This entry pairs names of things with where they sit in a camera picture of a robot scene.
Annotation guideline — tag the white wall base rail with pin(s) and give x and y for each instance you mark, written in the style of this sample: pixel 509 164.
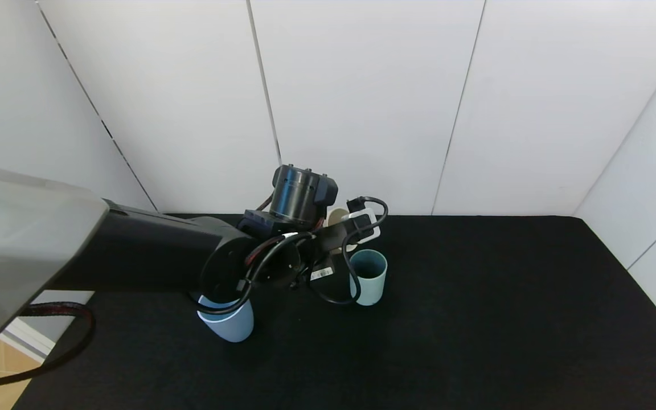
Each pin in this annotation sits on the white wall base rail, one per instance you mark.
pixel 26 339

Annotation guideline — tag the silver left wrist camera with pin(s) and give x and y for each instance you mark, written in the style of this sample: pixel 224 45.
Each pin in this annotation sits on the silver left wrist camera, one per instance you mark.
pixel 369 234

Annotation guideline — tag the beige plastic cup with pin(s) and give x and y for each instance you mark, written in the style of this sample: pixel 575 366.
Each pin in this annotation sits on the beige plastic cup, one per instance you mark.
pixel 336 219

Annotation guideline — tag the mint green plastic cup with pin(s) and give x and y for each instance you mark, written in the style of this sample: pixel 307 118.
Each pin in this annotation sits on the mint green plastic cup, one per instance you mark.
pixel 370 285

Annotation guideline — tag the blue plastic cup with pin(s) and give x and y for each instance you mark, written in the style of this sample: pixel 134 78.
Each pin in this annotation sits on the blue plastic cup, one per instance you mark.
pixel 231 327

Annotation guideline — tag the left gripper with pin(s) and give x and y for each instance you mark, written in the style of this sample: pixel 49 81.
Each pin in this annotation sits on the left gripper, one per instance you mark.
pixel 323 273

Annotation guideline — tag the black fabric table cover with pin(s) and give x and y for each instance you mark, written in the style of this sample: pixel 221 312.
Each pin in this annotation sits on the black fabric table cover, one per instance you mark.
pixel 476 341

